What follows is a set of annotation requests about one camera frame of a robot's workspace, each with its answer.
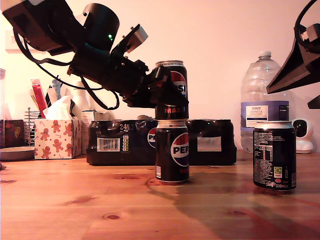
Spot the gingerbread print tissue box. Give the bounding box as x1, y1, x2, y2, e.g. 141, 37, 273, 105
34, 119, 83, 160

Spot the white matte bottle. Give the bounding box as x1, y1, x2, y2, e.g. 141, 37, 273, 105
71, 82, 91, 118

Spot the small white box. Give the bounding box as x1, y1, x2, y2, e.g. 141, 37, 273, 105
81, 110, 96, 155

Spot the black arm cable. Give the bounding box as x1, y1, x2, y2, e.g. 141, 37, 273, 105
53, 74, 121, 111
12, 28, 76, 67

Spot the black Pepsi Max can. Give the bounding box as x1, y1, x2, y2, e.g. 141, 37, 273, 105
154, 59, 190, 121
252, 121, 297, 192
154, 119, 190, 184

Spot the shrink-wrapped Pepsi can pack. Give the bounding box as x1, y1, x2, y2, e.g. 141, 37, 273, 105
86, 115, 238, 167

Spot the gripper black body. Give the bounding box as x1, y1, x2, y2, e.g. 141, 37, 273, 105
106, 56, 156, 108

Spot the black camera cable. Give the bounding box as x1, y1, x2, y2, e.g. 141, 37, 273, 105
293, 0, 320, 45

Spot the metal wire holder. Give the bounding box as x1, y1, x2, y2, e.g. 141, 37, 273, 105
24, 107, 42, 147

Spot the small white round camera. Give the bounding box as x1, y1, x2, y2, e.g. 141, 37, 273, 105
291, 118, 315, 155

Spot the torn cardboard box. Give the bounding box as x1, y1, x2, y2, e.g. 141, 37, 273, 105
94, 111, 116, 123

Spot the white striped sachet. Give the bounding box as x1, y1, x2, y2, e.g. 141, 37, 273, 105
46, 88, 61, 108

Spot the blue packet with straws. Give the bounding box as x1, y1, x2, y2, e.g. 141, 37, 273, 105
51, 79, 65, 100

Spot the large clear water bottle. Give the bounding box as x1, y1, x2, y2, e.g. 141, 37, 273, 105
240, 51, 291, 154

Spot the grey round plate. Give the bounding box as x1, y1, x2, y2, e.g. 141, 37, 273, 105
0, 146, 36, 162

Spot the red sachet packet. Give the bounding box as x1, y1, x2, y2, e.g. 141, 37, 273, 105
31, 84, 48, 119

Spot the white paper tissue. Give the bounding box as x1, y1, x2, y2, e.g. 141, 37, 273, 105
43, 95, 76, 121

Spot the cream sachet packet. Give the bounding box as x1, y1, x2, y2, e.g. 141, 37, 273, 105
27, 87, 41, 112

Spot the white wall light switch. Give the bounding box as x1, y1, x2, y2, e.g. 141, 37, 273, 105
4, 29, 47, 55

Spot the dark red patterned box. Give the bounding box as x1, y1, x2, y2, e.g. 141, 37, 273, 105
4, 119, 26, 148

